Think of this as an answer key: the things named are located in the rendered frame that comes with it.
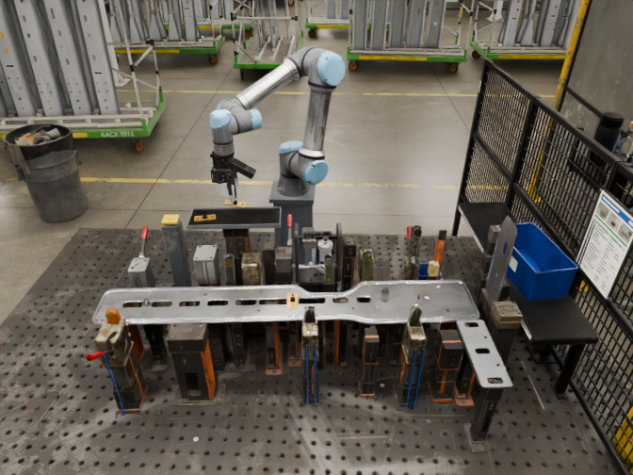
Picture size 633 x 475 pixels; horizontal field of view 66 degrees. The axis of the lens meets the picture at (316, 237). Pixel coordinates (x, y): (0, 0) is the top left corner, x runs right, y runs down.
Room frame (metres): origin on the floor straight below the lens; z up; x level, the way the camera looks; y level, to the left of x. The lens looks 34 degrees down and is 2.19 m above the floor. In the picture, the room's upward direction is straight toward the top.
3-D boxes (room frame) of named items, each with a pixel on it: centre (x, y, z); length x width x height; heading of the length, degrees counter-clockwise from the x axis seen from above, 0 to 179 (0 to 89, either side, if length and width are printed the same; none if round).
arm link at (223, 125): (1.69, 0.34, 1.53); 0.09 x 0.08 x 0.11; 126
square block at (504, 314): (1.24, -0.66, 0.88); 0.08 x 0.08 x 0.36; 2
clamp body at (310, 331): (1.18, 0.02, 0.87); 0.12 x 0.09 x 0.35; 2
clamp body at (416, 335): (1.16, -0.33, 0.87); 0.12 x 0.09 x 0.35; 2
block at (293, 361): (1.36, 0.09, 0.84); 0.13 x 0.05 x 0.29; 2
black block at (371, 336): (1.19, -0.19, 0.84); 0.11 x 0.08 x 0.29; 2
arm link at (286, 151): (2.02, 0.11, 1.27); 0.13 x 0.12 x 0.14; 36
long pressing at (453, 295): (1.34, 0.11, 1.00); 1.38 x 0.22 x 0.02; 92
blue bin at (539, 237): (1.48, -0.81, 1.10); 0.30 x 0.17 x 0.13; 10
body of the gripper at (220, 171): (1.69, 0.35, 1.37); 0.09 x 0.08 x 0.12; 81
